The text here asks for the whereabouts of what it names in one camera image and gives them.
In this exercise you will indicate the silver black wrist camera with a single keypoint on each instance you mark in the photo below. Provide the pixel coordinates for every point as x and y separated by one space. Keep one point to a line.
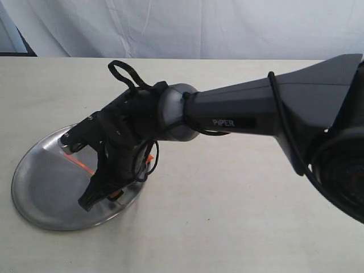
79 133

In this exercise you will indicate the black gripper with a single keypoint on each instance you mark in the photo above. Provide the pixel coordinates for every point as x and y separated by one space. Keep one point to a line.
117 167

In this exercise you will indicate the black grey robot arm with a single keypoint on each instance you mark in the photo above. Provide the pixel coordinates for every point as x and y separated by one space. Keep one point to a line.
315 114

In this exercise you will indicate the red thin stick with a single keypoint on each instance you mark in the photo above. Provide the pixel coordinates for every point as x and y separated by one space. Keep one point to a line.
78 163

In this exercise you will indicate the round stainless steel plate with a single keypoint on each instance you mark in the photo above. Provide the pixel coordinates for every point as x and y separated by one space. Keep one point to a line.
46 187

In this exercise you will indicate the dark frame panel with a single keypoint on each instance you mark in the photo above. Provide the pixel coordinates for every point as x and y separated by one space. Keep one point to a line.
13 43

